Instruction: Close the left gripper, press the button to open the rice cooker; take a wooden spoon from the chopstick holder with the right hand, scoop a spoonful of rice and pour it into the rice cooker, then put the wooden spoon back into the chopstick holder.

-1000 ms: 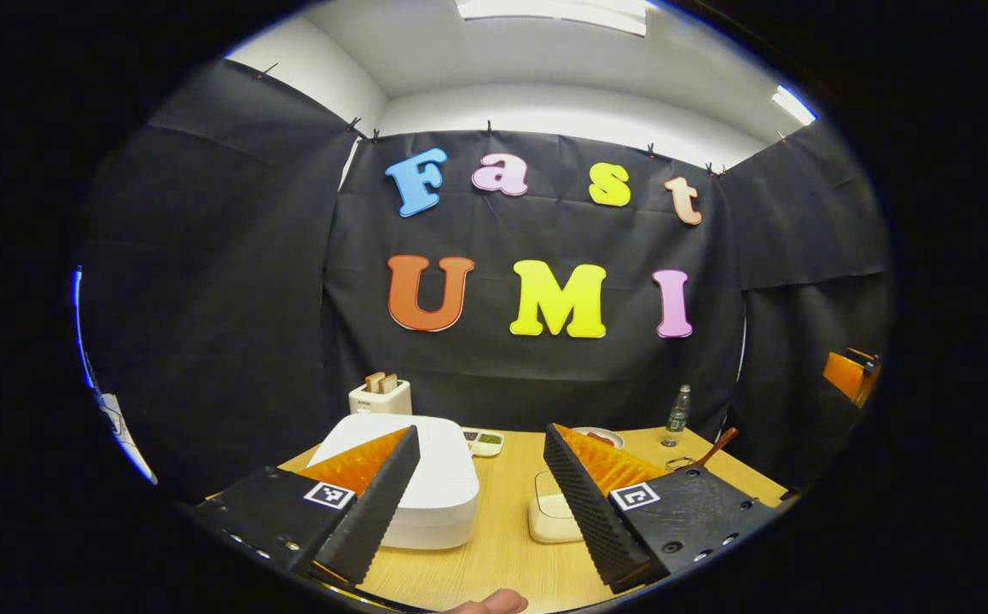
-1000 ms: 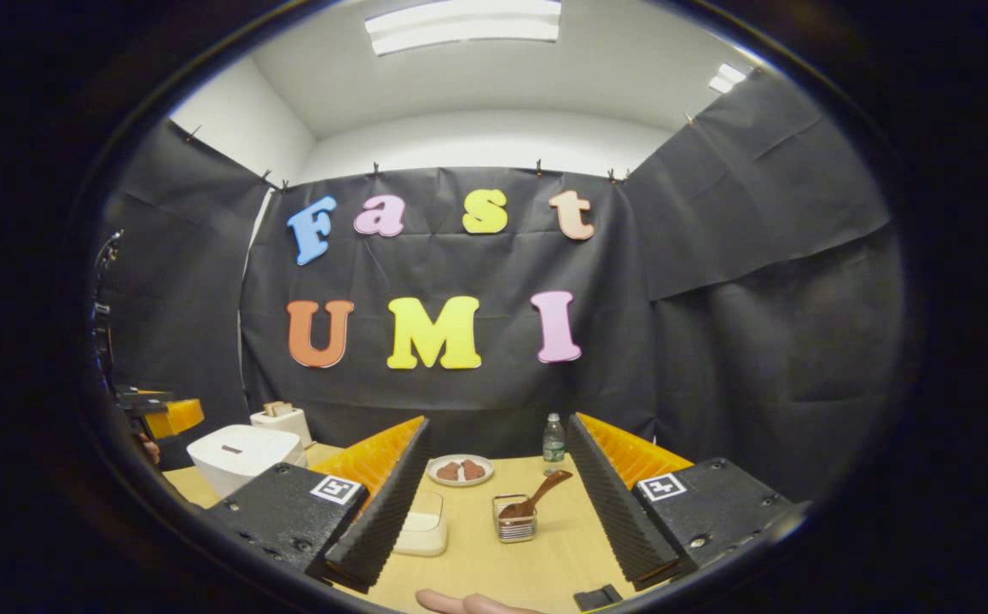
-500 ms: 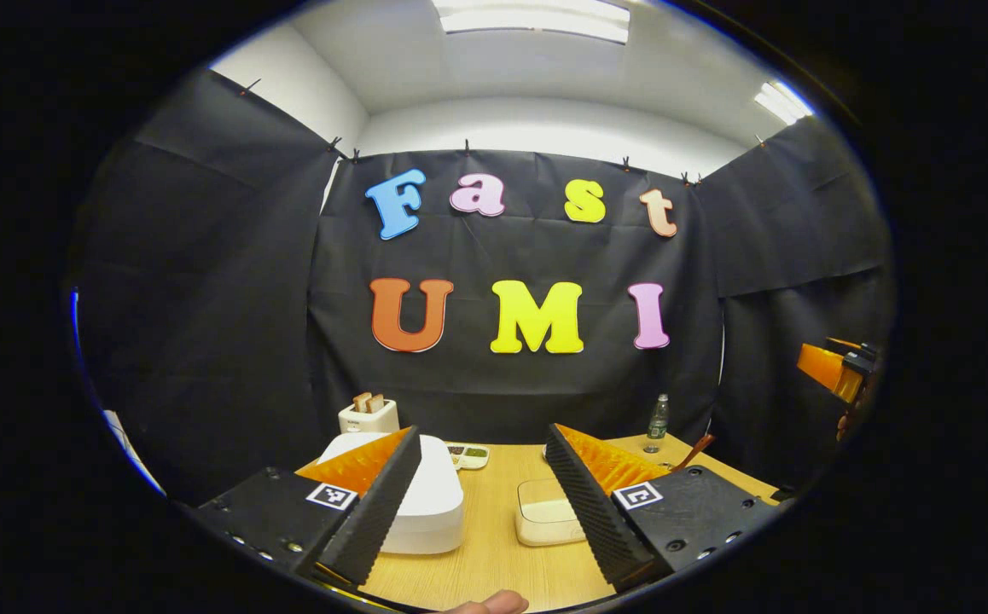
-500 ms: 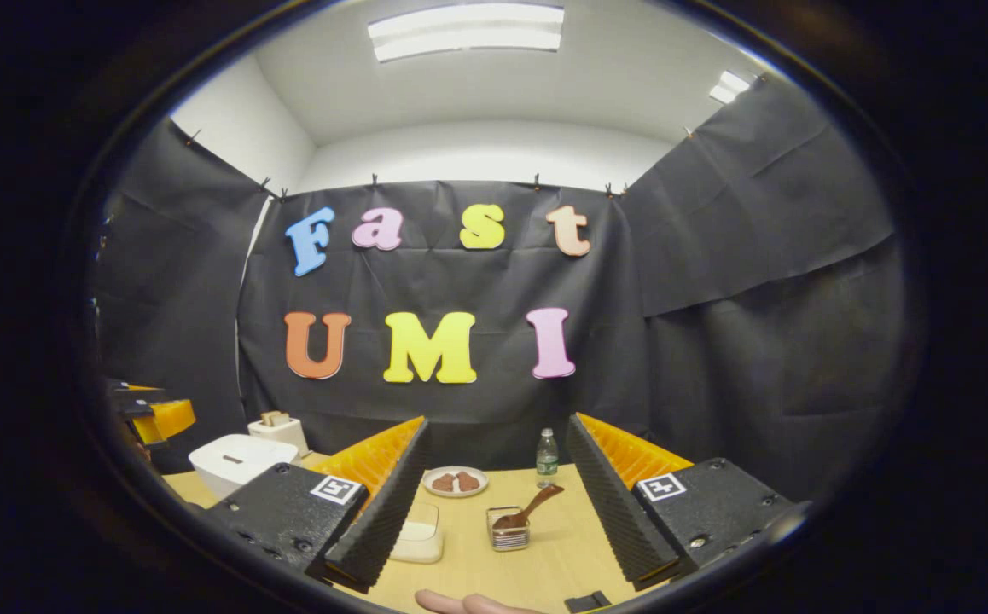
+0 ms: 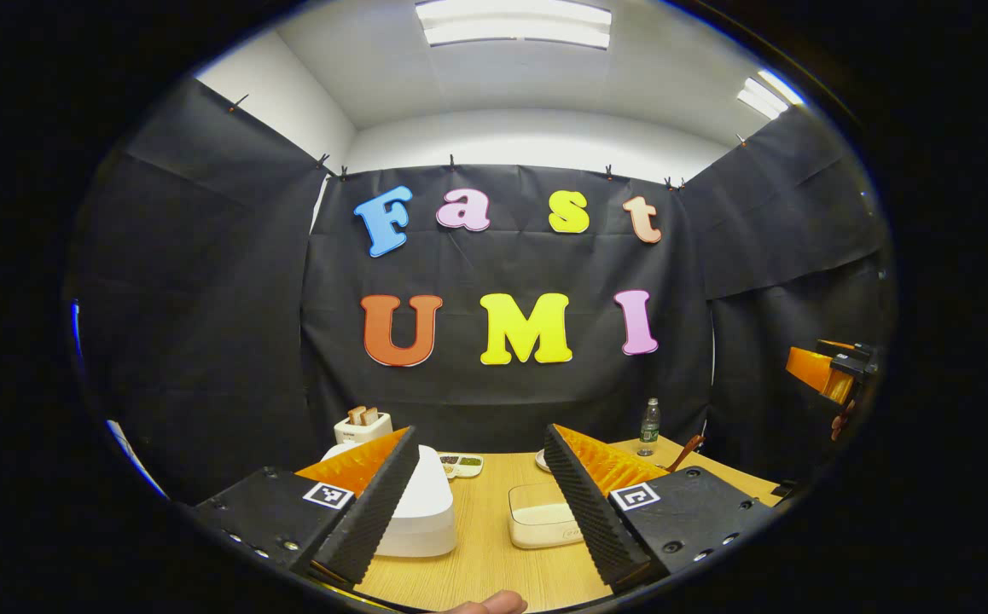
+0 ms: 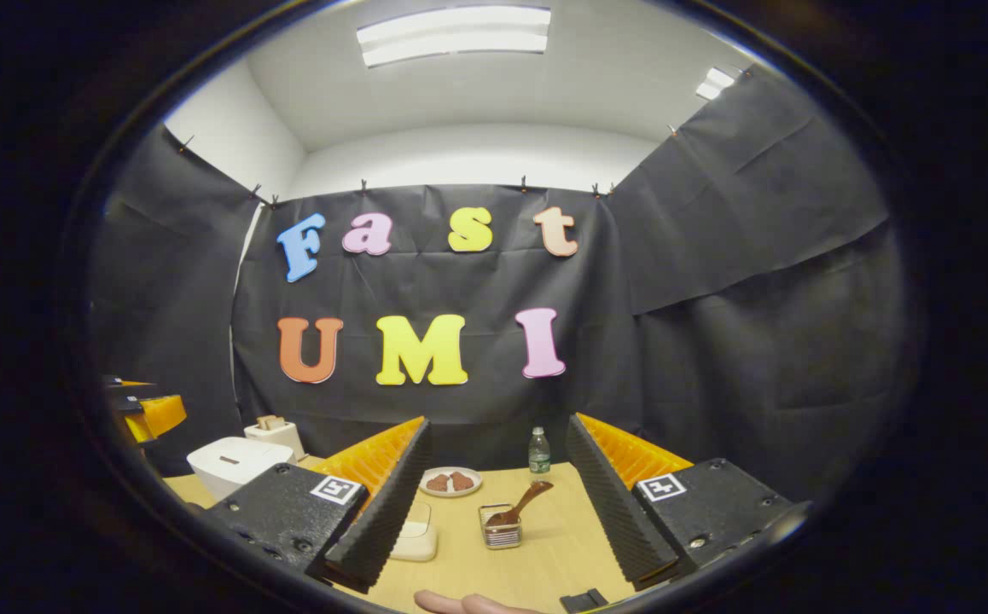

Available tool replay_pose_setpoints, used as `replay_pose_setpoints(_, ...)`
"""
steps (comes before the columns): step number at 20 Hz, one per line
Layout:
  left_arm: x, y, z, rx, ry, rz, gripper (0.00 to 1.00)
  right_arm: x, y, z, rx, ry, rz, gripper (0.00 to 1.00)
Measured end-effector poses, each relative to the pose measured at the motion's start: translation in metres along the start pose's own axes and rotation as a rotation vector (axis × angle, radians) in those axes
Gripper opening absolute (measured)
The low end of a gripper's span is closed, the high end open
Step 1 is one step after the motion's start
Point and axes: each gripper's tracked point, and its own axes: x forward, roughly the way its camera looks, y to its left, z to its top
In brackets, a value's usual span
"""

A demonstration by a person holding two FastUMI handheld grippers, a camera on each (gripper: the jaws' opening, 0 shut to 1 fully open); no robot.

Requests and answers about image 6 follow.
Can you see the white round plate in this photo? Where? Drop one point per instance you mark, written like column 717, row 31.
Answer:
column 451, row 493

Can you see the white rice cooker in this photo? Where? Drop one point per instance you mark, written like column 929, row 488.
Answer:
column 229, row 465

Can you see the black backdrop cloth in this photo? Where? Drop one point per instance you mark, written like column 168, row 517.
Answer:
column 716, row 341

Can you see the white rice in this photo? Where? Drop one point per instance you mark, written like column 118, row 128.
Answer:
column 417, row 546

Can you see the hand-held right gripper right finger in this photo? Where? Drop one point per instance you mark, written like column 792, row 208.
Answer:
column 618, row 512

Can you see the long ceiling light panel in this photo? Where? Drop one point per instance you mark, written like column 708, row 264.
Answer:
column 451, row 34

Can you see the small ceiling light panel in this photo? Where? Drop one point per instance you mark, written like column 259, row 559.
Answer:
column 714, row 83

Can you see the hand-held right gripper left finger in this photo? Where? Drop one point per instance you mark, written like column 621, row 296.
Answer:
column 383, row 512

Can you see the clear plastic rice box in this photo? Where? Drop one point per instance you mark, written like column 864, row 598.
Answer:
column 417, row 537

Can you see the clear water bottle green label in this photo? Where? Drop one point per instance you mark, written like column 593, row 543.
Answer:
column 539, row 452

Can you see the white toaster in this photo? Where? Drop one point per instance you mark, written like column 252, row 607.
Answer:
column 285, row 439

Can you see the brown meat piece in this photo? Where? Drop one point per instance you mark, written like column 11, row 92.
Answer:
column 438, row 483
column 462, row 481

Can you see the brown wooden spoon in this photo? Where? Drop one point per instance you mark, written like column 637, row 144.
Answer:
column 520, row 505

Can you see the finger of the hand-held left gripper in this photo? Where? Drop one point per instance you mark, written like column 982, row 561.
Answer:
column 165, row 415

